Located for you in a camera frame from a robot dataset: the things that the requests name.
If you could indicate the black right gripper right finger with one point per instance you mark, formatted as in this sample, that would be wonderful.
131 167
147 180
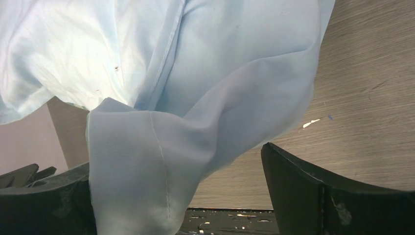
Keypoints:
310 200

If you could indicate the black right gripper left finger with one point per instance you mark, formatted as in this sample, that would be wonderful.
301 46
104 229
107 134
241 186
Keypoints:
42 202

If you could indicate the light blue pillowcase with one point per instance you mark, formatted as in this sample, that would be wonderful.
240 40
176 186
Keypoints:
175 89

